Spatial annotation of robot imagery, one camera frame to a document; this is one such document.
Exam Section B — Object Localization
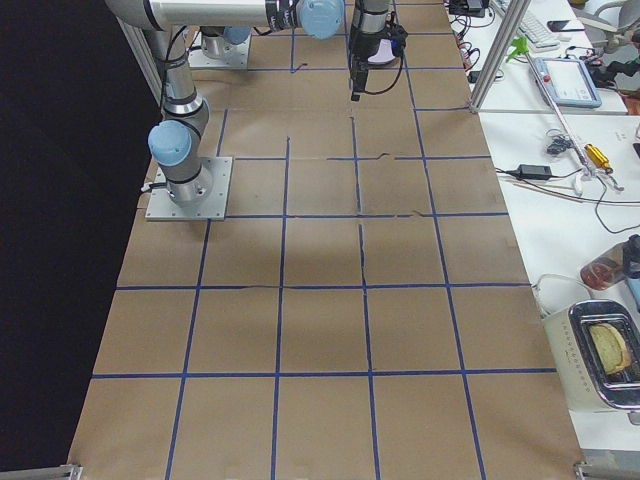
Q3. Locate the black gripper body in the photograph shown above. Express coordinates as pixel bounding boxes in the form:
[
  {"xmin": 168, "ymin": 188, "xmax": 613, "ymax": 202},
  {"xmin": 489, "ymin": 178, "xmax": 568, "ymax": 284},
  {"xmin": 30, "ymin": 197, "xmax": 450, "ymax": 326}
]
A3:
[{"xmin": 349, "ymin": 55, "xmax": 369, "ymax": 93}]

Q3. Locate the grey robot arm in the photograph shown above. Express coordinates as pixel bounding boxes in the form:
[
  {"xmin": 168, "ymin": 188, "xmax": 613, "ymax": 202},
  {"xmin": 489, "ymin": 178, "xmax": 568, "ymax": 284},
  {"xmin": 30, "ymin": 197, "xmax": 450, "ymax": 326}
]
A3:
[
  {"xmin": 200, "ymin": 26, "xmax": 251, "ymax": 60},
  {"xmin": 106, "ymin": 1, "xmax": 408, "ymax": 220}
]

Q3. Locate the black power adapter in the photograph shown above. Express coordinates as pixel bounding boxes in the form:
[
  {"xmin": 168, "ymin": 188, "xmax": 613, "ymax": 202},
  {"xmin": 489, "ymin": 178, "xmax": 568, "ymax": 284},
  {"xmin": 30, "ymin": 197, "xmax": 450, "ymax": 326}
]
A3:
[{"xmin": 516, "ymin": 164, "xmax": 553, "ymax": 181}]

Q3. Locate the blue teach pendant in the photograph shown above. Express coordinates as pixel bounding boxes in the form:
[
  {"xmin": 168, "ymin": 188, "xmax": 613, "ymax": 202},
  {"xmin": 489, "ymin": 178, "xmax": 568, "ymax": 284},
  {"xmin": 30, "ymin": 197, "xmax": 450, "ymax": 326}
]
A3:
[{"xmin": 533, "ymin": 57, "xmax": 602, "ymax": 108}]

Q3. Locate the yellow tool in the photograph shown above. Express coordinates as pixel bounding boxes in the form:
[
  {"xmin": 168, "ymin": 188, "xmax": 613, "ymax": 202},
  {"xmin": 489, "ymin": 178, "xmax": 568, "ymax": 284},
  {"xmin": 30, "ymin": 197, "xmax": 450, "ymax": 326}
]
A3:
[{"xmin": 584, "ymin": 144, "xmax": 613, "ymax": 174}]

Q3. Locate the red-lidded jar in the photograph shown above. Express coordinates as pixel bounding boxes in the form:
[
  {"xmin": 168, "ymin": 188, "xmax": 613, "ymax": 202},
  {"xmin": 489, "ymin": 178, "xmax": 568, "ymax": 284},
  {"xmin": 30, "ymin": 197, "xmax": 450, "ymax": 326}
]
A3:
[{"xmin": 580, "ymin": 234, "xmax": 639, "ymax": 291}]

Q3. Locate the white toaster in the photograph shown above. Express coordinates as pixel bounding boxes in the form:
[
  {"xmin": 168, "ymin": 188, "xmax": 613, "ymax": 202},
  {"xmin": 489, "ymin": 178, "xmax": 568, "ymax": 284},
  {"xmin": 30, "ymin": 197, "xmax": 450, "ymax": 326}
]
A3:
[{"xmin": 542, "ymin": 299, "xmax": 639, "ymax": 413}]

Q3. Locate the bread slice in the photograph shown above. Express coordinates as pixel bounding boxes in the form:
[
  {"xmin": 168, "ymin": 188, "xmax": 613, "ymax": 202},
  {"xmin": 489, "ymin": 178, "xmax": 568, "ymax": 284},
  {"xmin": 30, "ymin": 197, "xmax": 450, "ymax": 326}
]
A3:
[{"xmin": 589, "ymin": 323, "xmax": 632, "ymax": 375}]

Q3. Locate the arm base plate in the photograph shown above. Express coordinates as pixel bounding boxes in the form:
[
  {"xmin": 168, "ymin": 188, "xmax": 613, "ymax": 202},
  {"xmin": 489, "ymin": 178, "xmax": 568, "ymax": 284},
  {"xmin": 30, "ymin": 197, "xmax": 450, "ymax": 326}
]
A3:
[
  {"xmin": 145, "ymin": 157, "xmax": 234, "ymax": 221},
  {"xmin": 189, "ymin": 34, "xmax": 251, "ymax": 70}
]

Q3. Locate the green-handled reacher grabber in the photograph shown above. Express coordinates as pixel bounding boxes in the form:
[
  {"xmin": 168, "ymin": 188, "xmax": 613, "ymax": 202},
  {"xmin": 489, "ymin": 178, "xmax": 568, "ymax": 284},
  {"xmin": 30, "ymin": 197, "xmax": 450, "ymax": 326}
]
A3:
[{"xmin": 508, "ymin": 37, "xmax": 624, "ymax": 192}]

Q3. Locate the aluminium frame post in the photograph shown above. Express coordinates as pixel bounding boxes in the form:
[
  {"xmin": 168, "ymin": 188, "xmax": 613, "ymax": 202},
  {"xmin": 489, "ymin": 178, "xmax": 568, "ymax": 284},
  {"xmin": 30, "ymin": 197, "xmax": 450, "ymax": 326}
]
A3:
[{"xmin": 469, "ymin": 0, "xmax": 530, "ymax": 113}]

